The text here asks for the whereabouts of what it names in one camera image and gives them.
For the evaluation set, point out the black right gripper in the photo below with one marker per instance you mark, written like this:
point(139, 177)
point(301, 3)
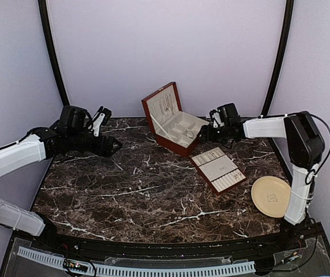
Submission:
point(207, 134)

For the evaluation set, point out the white slotted cable duct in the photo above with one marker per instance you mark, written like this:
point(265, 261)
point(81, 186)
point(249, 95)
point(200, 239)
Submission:
point(137, 267)

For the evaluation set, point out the red jewelry tray insert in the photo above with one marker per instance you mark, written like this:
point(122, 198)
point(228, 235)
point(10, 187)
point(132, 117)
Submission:
point(218, 170)

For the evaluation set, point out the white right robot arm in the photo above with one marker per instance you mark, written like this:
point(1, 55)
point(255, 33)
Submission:
point(306, 147)

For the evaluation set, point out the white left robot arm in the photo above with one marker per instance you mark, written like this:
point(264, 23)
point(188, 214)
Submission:
point(75, 130)

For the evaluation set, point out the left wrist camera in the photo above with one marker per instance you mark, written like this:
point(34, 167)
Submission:
point(100, 119)

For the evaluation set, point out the beige round plate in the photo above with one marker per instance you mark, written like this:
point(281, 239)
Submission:
point(271, 196)

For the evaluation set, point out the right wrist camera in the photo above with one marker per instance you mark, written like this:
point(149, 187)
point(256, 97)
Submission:
point(215, 119)

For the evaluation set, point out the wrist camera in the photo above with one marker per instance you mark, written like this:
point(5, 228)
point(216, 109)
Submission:
point(100, 119)
point(215, 119)

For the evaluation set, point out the red wooden jewelry box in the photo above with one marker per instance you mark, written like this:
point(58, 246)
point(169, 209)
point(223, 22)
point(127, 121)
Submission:
point(173, 128)

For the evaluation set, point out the left black frame post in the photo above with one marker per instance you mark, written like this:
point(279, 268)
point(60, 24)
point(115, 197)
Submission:
point(51, 51)

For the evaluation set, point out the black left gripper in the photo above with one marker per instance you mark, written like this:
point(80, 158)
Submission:
point(107, 152)

